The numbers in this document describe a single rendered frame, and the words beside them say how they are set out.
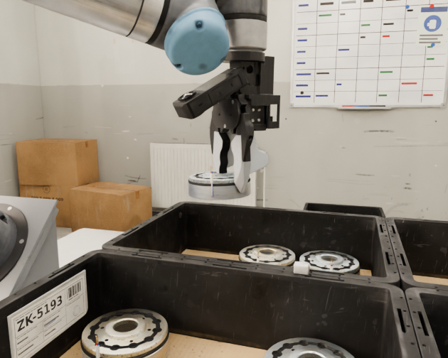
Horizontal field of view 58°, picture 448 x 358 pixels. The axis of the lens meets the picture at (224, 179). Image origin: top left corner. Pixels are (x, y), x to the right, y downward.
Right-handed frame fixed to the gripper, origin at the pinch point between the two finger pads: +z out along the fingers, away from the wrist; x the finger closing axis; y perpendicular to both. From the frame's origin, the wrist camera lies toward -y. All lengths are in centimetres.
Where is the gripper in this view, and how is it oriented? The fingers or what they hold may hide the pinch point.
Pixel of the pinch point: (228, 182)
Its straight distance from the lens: 64.9
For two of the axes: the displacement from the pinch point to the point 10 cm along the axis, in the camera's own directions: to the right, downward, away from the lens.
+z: -0.1, 9.8, 2.0
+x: -5.6, -1.7, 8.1
